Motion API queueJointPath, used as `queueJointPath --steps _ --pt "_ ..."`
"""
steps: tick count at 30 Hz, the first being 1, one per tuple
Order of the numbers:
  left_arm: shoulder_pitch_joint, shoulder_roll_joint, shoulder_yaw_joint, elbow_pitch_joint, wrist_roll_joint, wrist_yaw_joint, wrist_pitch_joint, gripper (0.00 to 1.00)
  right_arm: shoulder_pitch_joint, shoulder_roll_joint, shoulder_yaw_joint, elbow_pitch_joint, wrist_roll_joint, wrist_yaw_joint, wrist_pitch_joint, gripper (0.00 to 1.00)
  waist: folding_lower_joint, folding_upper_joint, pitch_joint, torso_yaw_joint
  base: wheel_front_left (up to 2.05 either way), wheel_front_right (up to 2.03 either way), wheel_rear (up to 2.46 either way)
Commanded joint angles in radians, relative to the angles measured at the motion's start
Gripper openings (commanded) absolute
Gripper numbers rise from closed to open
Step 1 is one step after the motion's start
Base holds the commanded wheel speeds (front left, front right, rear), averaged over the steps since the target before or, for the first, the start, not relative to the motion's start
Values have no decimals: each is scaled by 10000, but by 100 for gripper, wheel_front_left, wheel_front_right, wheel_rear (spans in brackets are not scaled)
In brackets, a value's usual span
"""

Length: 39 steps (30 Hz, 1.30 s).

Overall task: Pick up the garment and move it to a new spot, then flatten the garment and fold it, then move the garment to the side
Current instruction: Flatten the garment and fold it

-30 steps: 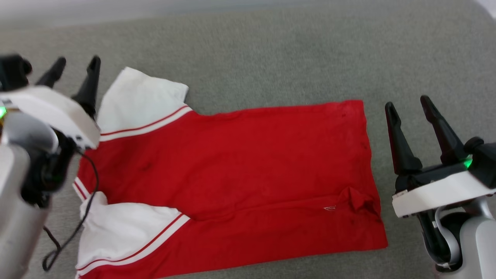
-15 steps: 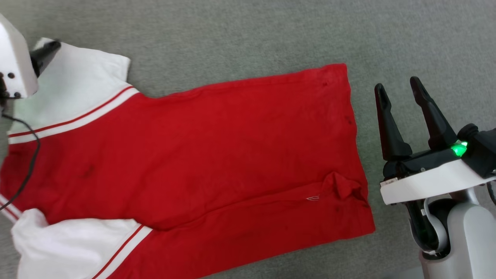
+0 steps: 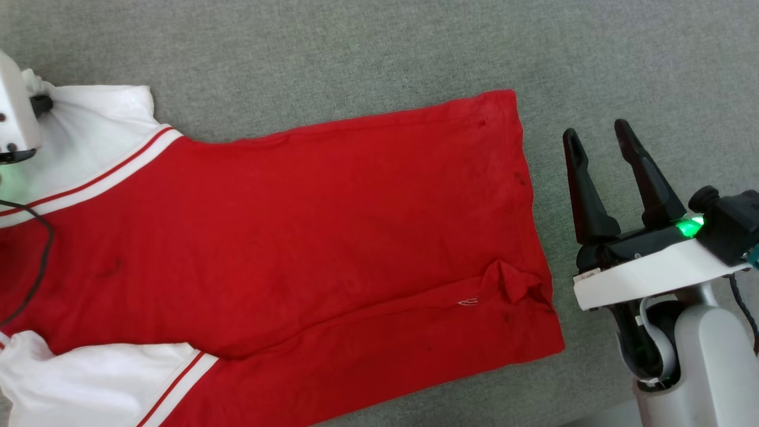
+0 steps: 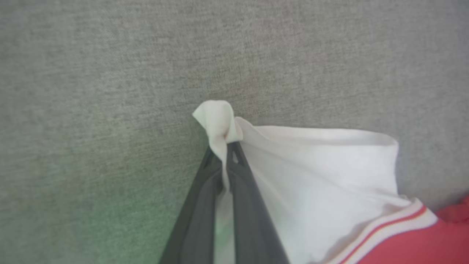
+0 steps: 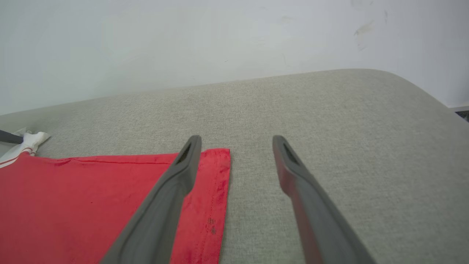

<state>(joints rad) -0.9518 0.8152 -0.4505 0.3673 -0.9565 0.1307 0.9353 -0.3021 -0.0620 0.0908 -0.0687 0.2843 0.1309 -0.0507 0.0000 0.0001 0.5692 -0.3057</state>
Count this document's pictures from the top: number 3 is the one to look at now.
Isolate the grey fabric sofa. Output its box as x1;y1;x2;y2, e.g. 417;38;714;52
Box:
0;0;759;427

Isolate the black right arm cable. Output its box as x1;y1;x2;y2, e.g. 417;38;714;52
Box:
728;273;759;356

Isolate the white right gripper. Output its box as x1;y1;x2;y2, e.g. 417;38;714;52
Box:
562;119;751;311

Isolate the red and white shirt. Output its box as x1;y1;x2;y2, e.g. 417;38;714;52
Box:
0;83;565;427

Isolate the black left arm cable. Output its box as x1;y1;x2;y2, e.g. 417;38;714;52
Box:
0;200;55;328

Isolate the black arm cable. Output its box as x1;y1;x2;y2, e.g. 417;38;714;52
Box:
0;200;55;328
728;273;759;356

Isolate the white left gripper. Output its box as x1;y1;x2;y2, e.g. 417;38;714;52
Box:
0;50;55;165

